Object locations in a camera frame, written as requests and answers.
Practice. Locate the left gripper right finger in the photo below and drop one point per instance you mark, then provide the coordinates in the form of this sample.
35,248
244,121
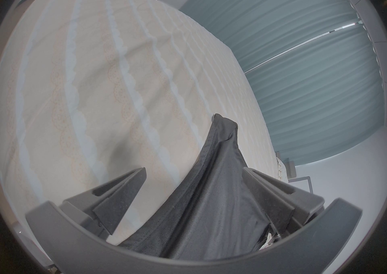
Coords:
272,203

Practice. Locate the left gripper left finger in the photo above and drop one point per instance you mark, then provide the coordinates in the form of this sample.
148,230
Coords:
115,209

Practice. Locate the black trousers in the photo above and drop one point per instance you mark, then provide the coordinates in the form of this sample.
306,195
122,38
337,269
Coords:
211,200

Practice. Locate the white printed pillow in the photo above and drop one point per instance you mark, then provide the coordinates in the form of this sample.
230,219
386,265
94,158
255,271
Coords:
281,170

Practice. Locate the grey bedside table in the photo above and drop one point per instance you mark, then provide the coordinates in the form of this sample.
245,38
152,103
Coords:
292,170

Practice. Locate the bed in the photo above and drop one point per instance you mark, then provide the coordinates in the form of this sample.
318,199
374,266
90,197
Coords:
90,85

